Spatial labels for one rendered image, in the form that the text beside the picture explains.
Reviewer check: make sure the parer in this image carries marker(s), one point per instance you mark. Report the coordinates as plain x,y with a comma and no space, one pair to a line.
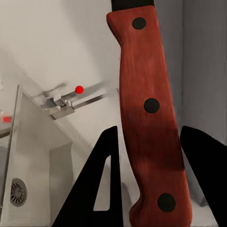
148,118

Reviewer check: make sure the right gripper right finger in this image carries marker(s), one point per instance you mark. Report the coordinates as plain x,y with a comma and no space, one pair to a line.
208,160

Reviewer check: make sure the drop in sink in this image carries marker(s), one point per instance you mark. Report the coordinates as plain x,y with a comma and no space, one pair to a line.
44,162

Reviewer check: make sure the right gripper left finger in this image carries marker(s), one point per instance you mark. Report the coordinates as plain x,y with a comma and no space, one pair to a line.
77,210

